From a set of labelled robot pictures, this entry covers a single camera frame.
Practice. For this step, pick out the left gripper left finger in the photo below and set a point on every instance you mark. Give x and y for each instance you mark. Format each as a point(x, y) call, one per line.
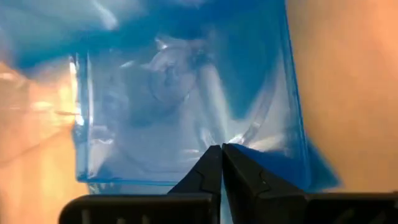
point(205, 177)

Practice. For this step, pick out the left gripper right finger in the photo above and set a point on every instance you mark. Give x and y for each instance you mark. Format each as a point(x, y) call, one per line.
point(255, 196)

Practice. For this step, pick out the blue jewel case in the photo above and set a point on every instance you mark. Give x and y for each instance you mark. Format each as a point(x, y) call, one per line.
point(174, 124)

